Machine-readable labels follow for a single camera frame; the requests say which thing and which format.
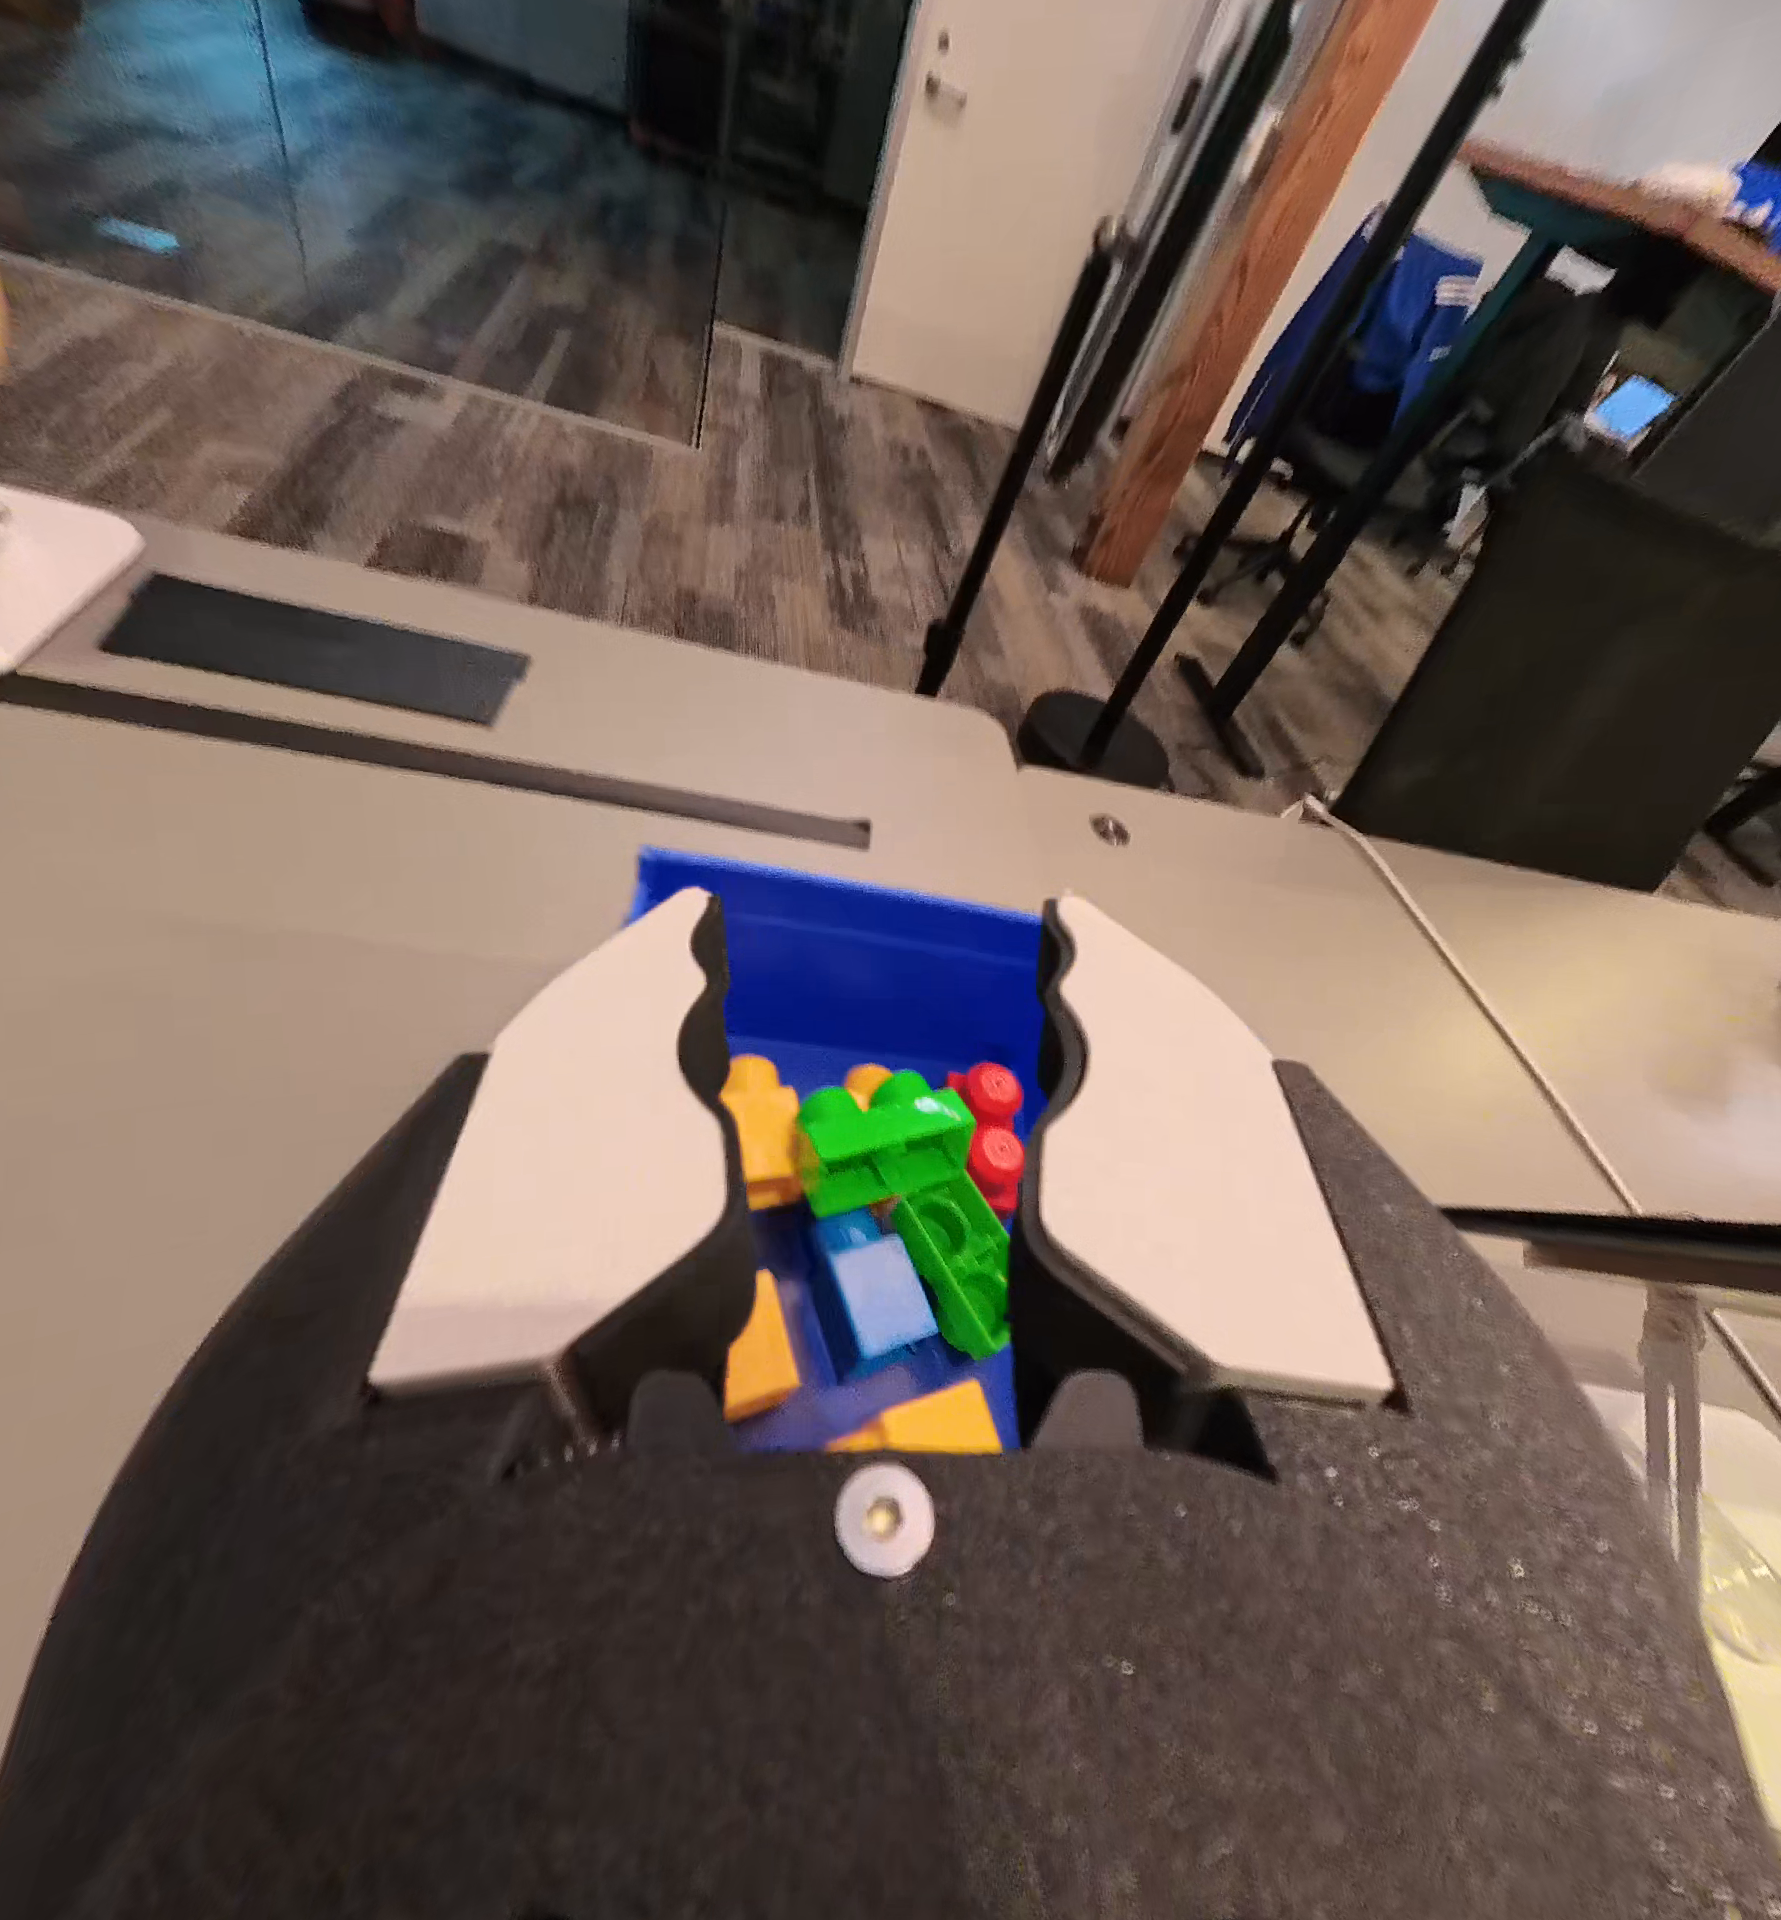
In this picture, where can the black rectangular desk patch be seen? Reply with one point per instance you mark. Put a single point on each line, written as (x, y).
(321, 652)

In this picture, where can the black office chair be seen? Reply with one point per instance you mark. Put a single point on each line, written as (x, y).
(1579, 675)

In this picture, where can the white door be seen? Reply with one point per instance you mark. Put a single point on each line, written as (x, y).
(1011, 194)

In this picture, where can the red two-stud block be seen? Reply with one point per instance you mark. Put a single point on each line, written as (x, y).
(992, 1094)

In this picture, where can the black tripod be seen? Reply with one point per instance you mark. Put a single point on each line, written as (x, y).
(943, 652)

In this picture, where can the lit tablet screen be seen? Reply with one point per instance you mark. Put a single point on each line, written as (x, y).
(1633, 409)

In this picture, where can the blue plastic bin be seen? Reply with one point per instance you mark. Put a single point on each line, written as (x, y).
(860, 961)

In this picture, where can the wooden document stand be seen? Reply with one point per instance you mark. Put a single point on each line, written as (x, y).
(20, 585)

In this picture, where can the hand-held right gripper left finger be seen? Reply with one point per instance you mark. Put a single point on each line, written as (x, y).
(561, 1200)

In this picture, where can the wooden post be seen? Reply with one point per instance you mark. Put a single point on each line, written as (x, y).
(1235, 300)

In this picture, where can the yellow toy block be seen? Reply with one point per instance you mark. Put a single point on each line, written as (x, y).
(934, 1422)

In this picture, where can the wooden standing desk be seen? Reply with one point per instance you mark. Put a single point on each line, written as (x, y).
(1579, 189)

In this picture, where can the blue jacket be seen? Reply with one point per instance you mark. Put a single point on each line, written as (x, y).
(1393, 331)

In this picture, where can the green two-stud block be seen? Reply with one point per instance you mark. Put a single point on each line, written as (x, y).
(957, 1269)
(867, 1140)

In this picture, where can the black round-base stand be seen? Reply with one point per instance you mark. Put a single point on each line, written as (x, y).
(1092, 742)

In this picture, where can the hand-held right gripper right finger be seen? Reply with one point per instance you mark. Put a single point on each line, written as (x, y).
(1205, 1200)

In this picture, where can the orange one-stud block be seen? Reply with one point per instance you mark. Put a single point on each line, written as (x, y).
(867, 1082)
(763, 1125)

